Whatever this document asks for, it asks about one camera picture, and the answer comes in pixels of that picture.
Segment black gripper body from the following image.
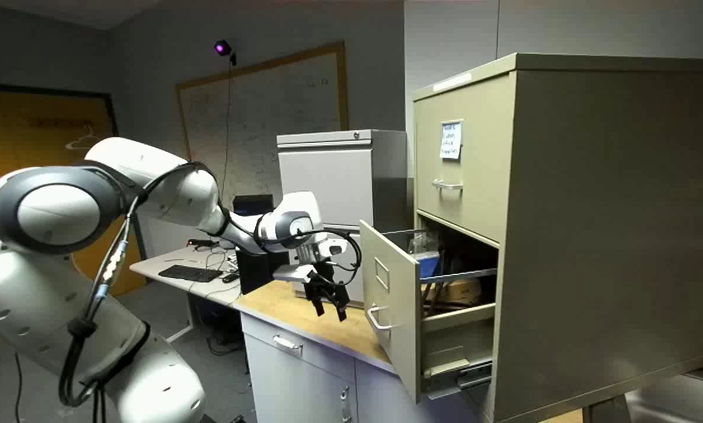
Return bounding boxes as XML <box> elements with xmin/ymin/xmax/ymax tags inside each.
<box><xmin>300</xmin><ymin>259</ymin><xmax>351</xmax><ymax>303</ymax></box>

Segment beige open cabinet drawer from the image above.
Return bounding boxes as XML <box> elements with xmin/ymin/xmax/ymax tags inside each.
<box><xmin>358</xmin><ymin>219</ymin><xmax>500</xmax><ymax>404</ymax></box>

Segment wooden top counter cabinet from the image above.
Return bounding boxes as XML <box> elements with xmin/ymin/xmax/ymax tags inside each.
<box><xmin>233</xmin><ymin>278</ymin><xmax>476</xmax><ymax>423</ymax></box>

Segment blue item in drawer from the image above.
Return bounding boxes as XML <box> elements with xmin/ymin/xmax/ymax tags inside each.
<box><xmin>413</xmin><ymin>246</ymin><xmax>439</xmax><ymax>278</ymax></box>

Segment brown items in drawer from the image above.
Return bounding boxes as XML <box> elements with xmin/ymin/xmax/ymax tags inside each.
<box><xmin>420</xmin><ymin>272</ymin><xmax>495</xmax><ymax>310</ymax></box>

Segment beige closed cabinet drawer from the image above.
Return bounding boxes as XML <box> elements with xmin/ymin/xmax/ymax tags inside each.
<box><xmin>411</xmin><ymin>71</ymin><xmax>519</xmax><ymax>246</ymax></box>

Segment white paper drawer label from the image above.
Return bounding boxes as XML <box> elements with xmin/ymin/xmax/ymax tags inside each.
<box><xmin>438</xmin><ymin>117</ymin><xmax>465</xmax><ymax>165</ymax></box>

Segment beige metal filing cabinet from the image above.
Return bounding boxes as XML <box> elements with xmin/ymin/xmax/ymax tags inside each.
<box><xmin>409</xmin><ymin>51</ymin><xmax>703</xmax><ymax>423</ymax></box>

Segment black computer box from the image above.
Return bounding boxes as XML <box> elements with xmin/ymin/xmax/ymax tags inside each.
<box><xmin>235</xmin><ymin>246</ymin><xmax>292</xmax><ymax>297</ymax></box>

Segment black monitor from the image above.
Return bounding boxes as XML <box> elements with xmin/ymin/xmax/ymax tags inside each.
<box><xmin>230</xmin><ymin>194</ymin><xmax>278</xmax><ymax>219</ymax></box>

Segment black keyboard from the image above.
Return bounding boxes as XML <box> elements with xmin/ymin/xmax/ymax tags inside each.
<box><xmin>155</xmin><ymin>263</ymin><xmax>226</xmax><ymax>284</ymax></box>

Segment white office desk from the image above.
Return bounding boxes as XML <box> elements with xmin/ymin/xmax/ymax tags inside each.
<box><xmin>126</xmin><ymin>245</ymin><xmax>247</xmax><ymax>313</ymax></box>

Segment wood framed whiteboard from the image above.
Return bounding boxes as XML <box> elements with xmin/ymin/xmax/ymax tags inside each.
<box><xmin>174</xmin><ymin>40</ymin><xmax>352</xmax><ymax>208</ymax></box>

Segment metal open drawer handle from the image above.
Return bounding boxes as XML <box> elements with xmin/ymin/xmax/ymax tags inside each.
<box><xmin>365</xmin><ymin>303</ymin><xmax>398</xmax><ymax>337</ymax></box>

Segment metal low cabinet handle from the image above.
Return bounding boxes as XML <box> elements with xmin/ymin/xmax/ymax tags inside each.
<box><xmin>271</xmin><ymin>332</ymin><xmax>305</xmax><ymax>357</ymax></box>

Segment metal closed drawer handle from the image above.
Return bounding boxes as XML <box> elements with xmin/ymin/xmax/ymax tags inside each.
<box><xmin>431</xmin><ymin>178</ymin><xmax>467</xmax><ymax>198</ymax></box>

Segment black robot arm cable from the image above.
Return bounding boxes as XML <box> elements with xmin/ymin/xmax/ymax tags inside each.
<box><xmin>57</xmin><ymin>161</ymin><xmax>220</xmax><ymax>411</ymax></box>

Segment camera with purple light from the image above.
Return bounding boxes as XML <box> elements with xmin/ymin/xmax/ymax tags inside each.
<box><xmin>211</xmin><ymin>37</ymin><xmax>240</xmax><ymax>69</ymax></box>

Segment orange board black frame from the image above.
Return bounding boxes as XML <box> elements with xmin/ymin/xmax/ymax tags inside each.
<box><xmin>0</xmin><ymin>81</ymin><xmax>147</xmax><ymax>349</ymax></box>

